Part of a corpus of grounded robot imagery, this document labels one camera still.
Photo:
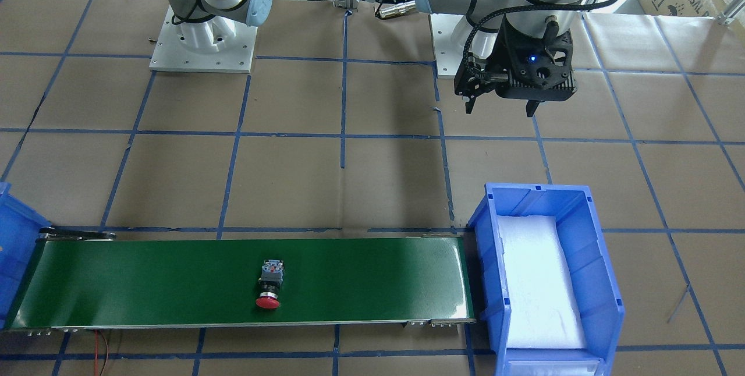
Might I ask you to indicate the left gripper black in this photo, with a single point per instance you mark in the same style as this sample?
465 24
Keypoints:
504 52

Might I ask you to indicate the red push button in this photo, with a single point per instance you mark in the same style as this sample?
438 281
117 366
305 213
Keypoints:
270 282

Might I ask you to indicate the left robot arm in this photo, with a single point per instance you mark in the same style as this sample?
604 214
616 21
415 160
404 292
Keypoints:
528 16

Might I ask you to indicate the blue bin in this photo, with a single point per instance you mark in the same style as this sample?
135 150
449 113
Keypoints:
594 284
20 226

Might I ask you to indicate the white foam pad bin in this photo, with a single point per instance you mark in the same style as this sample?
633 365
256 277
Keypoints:
544 313

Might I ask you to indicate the green conveyor belt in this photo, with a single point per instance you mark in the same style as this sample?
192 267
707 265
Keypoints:
214 283

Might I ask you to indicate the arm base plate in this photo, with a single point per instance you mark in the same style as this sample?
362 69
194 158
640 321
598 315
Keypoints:
449 33
171 56

